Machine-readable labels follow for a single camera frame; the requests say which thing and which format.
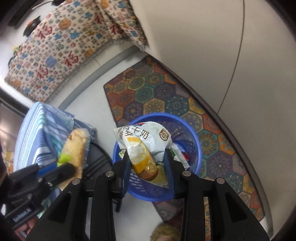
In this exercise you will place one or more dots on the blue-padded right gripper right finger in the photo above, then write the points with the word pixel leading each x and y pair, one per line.
pixel 186 185

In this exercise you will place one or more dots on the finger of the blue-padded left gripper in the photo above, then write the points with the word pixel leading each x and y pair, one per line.
pixel 55 174

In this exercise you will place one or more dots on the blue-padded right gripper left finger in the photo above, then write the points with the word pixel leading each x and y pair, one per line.
pixel 109 186

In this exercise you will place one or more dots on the yellow bread wrapper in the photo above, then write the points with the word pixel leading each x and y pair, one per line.
pixel 73 152

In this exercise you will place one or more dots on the white yellow snack bag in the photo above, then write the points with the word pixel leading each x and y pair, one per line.
pixel 145 150

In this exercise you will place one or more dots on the white kitchen cabinet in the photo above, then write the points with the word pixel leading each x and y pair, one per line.
pixel 239 56

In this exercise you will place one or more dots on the blue striped tablecloth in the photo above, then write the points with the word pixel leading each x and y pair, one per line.
pixel 42 135

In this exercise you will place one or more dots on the blue plastic waste basket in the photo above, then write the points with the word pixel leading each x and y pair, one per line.
pixel 181 134

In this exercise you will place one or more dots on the colourful hexagon floor mat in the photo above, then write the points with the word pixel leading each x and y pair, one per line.
pixel 148 87

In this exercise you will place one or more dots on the patterned fu cloth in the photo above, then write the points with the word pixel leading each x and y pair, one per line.
pixel 66 40

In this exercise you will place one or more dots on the black clay pot orange lid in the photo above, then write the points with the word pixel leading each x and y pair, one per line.
pixel 31 26

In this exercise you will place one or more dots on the black wok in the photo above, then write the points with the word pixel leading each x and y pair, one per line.
pixel 53 3

